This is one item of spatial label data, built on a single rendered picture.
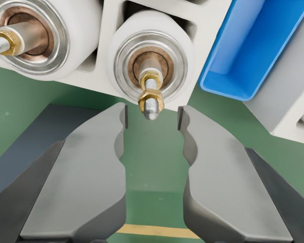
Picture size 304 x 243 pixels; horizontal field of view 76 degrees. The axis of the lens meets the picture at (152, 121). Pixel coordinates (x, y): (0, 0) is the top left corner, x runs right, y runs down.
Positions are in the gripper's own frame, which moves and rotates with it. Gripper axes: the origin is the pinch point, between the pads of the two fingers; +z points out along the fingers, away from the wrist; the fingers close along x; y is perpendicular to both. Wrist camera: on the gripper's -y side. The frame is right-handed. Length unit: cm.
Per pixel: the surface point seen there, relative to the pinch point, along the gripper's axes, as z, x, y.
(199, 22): 16.4, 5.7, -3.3
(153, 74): 5.6, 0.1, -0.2
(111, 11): 16.4, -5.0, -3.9
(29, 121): 34, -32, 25
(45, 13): 9.0, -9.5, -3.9
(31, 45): 7.4, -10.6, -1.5
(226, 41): 34.1, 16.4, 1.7
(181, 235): 34, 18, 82
